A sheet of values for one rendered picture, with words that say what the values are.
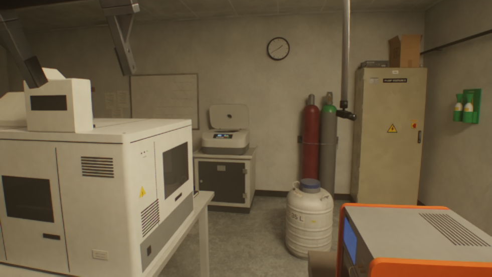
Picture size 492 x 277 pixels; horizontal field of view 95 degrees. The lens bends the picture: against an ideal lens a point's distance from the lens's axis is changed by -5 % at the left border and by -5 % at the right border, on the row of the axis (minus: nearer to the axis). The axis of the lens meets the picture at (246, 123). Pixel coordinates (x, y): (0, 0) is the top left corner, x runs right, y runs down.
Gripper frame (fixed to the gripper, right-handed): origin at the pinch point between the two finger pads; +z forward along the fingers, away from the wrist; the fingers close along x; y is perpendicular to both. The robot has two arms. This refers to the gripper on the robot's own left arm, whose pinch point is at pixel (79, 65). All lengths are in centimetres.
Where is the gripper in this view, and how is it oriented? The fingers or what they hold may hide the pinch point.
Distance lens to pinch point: 41.7
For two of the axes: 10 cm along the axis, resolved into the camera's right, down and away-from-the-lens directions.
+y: -1.6, -4.9, 8.6
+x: -9.8, 1.4, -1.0
